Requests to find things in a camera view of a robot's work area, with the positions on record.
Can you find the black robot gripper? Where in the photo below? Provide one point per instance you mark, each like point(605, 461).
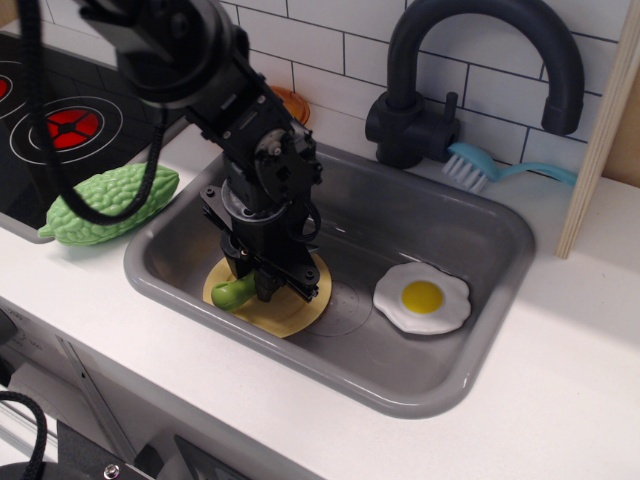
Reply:
point(273, 243)

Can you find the green handled grey spatula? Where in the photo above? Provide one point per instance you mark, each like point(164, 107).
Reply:
point(231, 295)

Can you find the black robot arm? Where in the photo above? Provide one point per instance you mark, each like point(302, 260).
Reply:
point(189, 56)

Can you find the yellow plastic plate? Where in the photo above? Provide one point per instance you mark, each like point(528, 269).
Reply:
point(286, 313)

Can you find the grey plastic sink basin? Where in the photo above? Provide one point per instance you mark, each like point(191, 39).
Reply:
point(373, 218)

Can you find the toy fried egg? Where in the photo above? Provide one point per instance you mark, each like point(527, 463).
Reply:
point(421, 299)

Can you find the green toy bitter melon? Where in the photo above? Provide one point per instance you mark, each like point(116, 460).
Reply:
point(109, 193)

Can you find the orange transparent lid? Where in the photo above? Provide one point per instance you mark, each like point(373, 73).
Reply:
point(295, 104)

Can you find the black toy faucet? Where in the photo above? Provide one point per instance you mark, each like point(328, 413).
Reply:
point(405, 131)

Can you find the black toy stove top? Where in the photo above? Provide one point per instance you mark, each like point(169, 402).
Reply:
point(95, 124)

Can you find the light blue dish brush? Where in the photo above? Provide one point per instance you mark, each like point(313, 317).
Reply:
point(472, 168)

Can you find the black base with screw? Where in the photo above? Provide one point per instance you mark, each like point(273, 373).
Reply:
point(80, 458)

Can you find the wooden side panel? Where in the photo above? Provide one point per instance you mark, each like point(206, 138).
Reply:
point(609, 116)

